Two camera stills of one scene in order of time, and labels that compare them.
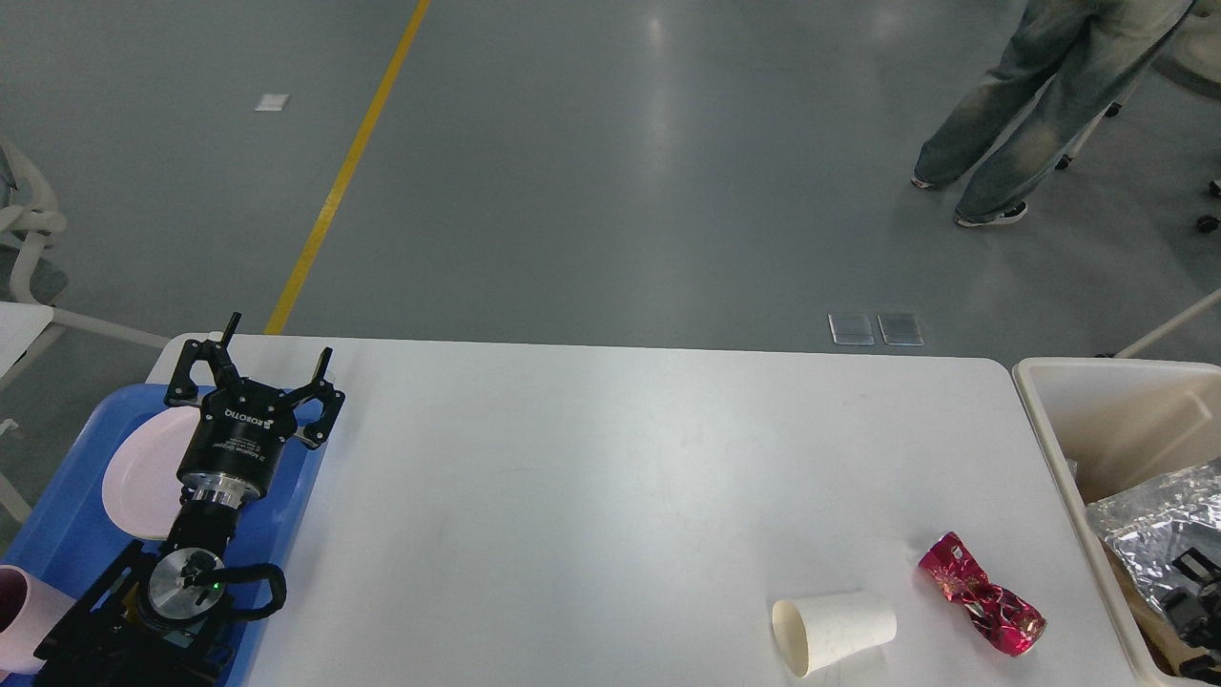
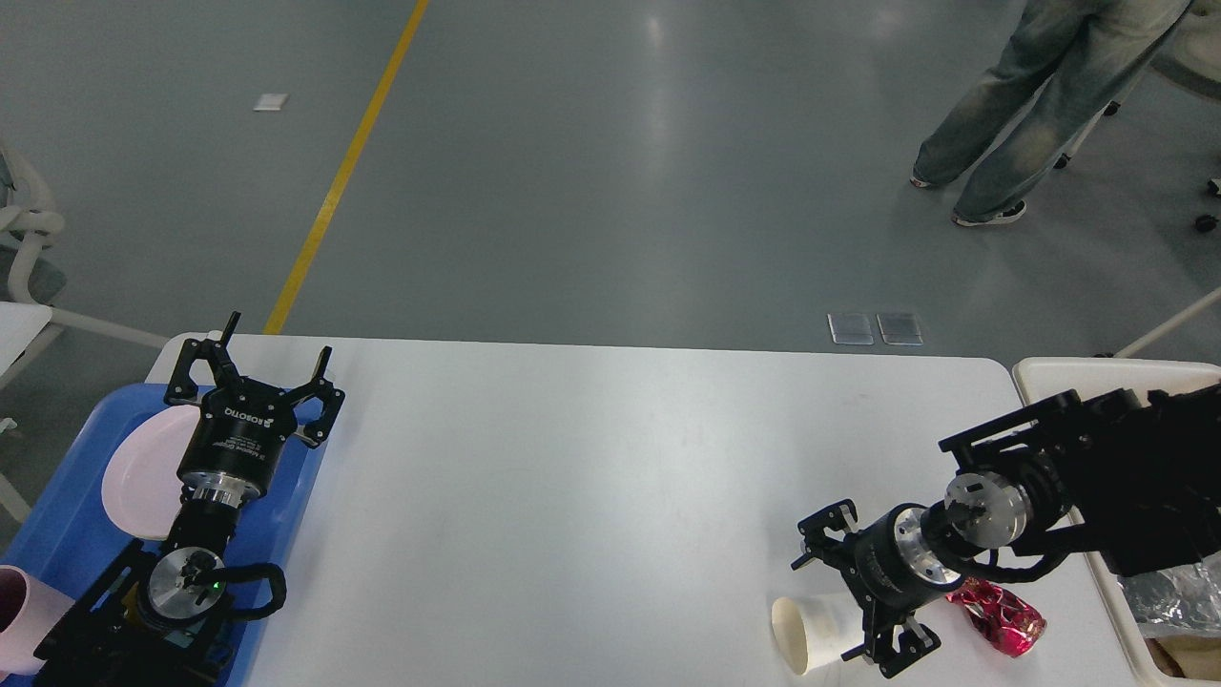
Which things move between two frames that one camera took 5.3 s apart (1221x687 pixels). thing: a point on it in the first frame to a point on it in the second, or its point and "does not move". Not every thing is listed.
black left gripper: [235, 451] does not move
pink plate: [141, 487] does not move
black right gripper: [1197, 617] to [895, 565]
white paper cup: [817, 633] does not move
